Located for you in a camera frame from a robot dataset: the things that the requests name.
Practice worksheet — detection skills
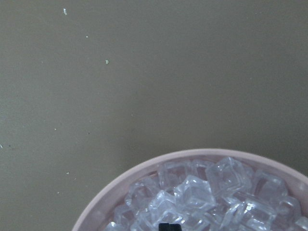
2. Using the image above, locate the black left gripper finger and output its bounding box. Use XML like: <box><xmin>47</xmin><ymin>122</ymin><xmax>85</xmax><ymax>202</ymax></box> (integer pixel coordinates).
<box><xmin>158</xmin><ymin>223</ymin><xmax>180</xmax><ymax>231</ymax></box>

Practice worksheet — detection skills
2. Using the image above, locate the pink bowl of ice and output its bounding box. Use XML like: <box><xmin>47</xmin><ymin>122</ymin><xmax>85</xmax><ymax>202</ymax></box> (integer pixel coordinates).
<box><xmin>73</xmin><ymin>149</ymin><xmax>308</xmax><ymax>231</ymax></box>

